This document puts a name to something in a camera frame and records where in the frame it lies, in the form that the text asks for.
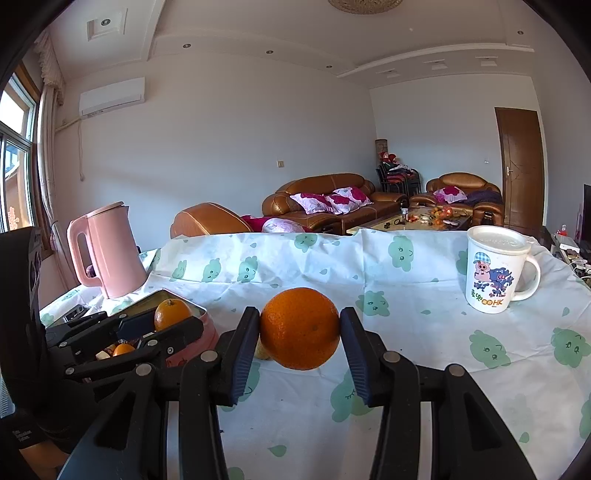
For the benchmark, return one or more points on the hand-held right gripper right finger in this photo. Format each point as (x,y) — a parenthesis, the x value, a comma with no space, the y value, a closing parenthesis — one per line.
(355,360)

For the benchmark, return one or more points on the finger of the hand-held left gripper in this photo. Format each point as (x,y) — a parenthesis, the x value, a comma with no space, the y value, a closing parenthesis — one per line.
(136,326)
(180,334)

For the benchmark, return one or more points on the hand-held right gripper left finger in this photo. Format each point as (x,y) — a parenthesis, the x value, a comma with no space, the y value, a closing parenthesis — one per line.
(242,360)

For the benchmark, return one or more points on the medium orange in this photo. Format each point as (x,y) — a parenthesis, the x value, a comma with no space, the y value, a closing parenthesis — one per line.
(171,314)

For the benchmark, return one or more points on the small orange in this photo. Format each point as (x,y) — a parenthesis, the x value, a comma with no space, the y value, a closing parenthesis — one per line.
(123,350)

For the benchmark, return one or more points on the pink tin box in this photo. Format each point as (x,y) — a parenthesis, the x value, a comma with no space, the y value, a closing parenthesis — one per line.
(210,334)

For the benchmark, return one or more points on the large orange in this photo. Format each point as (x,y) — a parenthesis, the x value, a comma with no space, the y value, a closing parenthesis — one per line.
(300,327)

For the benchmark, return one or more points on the white green-print tablecloth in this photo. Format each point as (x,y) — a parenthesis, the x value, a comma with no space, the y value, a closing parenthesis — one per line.
(415,323)

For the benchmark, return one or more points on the pink electric kettle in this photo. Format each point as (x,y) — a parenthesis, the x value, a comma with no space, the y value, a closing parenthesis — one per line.
(115,249)

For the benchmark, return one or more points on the brown leather armchair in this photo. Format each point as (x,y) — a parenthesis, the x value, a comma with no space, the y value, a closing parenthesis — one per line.
(207,219)

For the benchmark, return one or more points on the pink blanket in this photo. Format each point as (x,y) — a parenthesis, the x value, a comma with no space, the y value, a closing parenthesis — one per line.
(277,226)

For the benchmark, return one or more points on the cluttered coffee table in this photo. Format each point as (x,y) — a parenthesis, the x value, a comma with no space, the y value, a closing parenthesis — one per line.
(415,219)

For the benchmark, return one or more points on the white cartoon mug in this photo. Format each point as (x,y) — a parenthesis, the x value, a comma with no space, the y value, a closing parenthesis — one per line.
(489,277)

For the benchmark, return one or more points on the white magenta floral pillow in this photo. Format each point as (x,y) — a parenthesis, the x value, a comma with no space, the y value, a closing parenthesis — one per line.
(348,199)
(450,194)
(311,203)

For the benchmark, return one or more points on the brown leather sofa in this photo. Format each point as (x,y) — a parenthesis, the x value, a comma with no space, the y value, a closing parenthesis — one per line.
(323,182)

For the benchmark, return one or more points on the beige curtain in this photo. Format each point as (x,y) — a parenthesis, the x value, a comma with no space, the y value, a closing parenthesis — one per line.
(51,161)

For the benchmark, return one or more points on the stack of dark chairs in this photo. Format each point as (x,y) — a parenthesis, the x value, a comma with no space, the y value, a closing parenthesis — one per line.
(397,177)

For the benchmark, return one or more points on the window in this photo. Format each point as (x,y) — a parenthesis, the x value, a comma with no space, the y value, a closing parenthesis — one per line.
(16,175)

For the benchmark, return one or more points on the dark purple blanket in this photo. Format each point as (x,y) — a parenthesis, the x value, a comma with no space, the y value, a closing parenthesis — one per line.
(485,197)

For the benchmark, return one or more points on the brown leather loveseat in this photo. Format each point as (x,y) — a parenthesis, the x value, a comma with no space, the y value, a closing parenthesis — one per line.
(461,180)

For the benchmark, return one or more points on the tall brown floor vase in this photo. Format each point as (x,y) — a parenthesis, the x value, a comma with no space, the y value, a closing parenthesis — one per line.
(382,147)

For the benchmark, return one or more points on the cluttered tv stand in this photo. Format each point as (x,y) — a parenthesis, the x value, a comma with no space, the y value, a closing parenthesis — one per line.
(570,249)

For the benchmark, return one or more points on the brown wooden door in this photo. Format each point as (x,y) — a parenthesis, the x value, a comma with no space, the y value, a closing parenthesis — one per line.
(519,166)

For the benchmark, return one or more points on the black television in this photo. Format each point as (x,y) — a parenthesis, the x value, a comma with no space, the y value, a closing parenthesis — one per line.
(587,217)

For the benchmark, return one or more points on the gold ceiling chandelier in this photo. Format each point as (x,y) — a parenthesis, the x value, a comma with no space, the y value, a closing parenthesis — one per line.
(364,4)

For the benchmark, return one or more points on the white wall air conditioner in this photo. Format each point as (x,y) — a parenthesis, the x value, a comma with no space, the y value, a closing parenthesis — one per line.
(113,96)

